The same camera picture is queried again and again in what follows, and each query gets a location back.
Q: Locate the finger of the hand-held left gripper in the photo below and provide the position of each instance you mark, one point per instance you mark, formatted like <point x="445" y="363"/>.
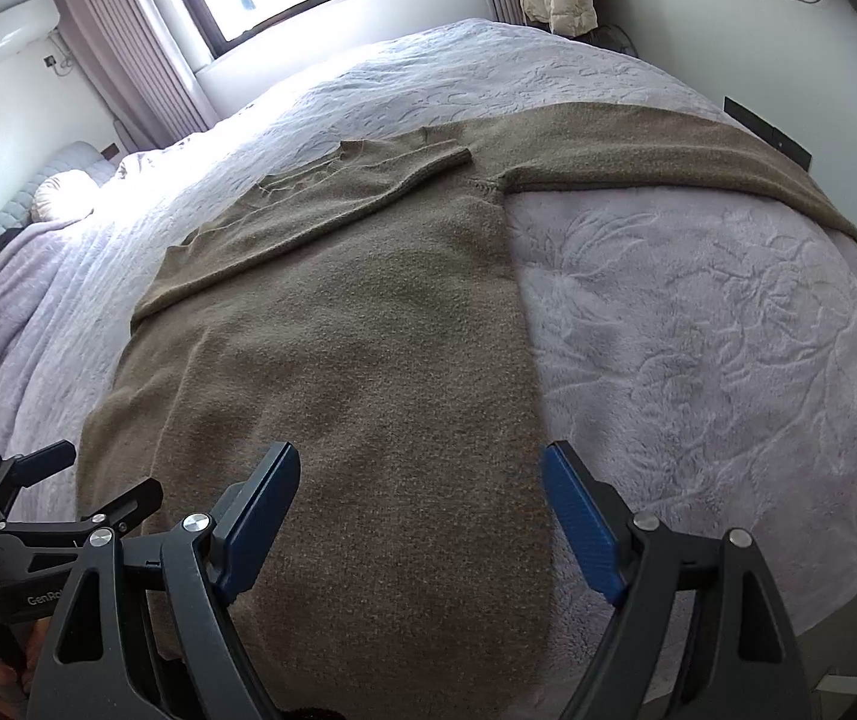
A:
<point x="132" y="502"/>
<point x="23" y="465"/>

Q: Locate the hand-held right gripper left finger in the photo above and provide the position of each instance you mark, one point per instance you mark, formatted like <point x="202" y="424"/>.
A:
<point x="260" y="521"/>

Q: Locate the lavender embossed bed blanket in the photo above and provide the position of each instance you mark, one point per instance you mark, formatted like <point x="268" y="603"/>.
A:
<point x="698" y="352"/>

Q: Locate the wide lavender pleated curtain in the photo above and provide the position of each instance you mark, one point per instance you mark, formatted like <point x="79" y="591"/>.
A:
<point x="128" y="52"/>

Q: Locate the brown knit sweater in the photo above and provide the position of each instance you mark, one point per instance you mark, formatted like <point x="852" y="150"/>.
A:
<point x="398" y="352"/>

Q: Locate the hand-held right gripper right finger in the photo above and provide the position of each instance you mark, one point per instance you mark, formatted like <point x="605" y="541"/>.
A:
<point x="578" y="525"/>

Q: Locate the wall power outlet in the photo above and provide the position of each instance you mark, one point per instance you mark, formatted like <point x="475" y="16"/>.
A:
<point x="53" y="62"/>

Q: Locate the white wall air conditioner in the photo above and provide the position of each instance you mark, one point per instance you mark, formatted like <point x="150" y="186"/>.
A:
<point x="1" y="41"/>

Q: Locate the grey padded headboard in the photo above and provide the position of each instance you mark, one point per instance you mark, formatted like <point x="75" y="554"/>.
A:
<point x="61" y="160"/>

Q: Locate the pale pink pillow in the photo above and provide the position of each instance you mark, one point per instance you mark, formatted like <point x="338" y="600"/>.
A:
<point x="61" y="195"/>

